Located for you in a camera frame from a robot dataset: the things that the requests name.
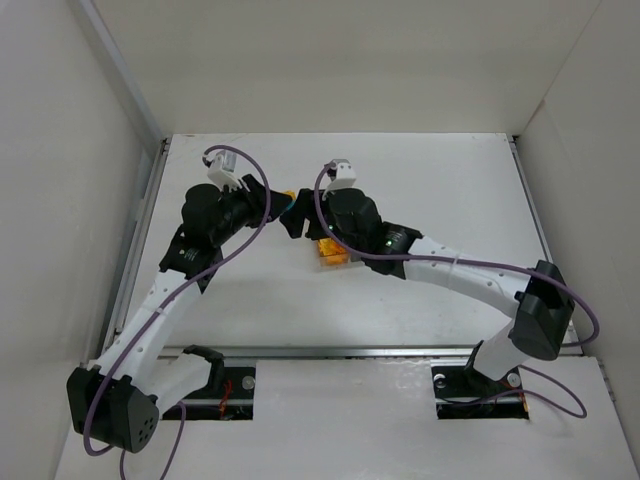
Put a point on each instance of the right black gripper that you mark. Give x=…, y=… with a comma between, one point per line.
x=310, y=215

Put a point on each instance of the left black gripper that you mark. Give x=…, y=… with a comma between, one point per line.
x=256, y=198

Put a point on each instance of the orange lego cluster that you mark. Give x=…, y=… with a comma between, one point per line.
x=328, y=248

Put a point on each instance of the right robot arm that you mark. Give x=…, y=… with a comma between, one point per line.
x=538, y=308

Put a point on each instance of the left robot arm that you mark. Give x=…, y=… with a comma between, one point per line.
x=121, y=398

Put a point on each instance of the amber transparent container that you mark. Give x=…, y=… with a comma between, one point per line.
x=338, y=261

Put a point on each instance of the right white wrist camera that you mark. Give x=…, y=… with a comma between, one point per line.
x=341, y=175

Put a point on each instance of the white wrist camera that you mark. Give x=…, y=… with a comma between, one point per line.
x=341, y=175
x=221, y=169

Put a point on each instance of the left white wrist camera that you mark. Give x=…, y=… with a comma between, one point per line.
x=221, y=169

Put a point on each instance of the aluminium rail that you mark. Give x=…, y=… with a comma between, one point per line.
x=332, y=341

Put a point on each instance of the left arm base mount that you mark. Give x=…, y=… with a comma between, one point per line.
x=228, y=397

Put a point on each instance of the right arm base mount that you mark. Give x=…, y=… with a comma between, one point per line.
x=463, y=394

